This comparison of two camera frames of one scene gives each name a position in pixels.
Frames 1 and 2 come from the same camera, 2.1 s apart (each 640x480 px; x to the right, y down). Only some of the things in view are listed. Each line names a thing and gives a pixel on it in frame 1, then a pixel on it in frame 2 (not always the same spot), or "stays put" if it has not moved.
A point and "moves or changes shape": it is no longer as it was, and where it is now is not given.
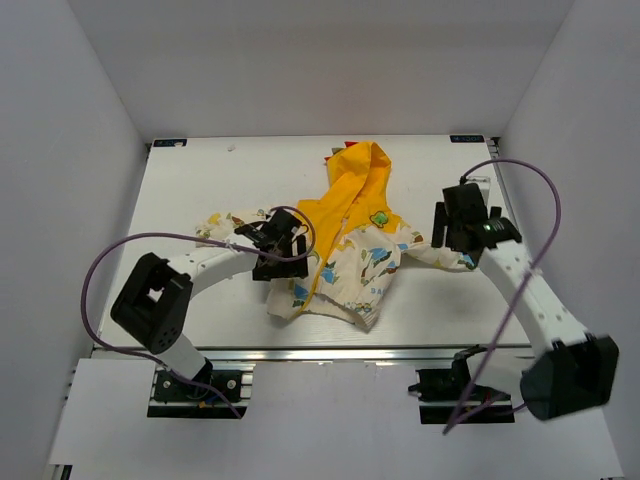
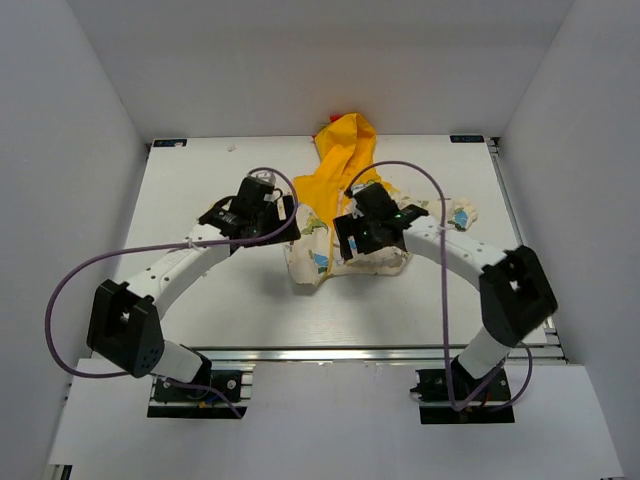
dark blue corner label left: (169, 142) stays put
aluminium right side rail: (494, 145) stays put
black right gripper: (441, 221) → (347, 226)
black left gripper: (288, 269) → (287, 209)
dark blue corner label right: (475, 138) stays put
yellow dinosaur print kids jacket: (359, 244) moves or changes shape
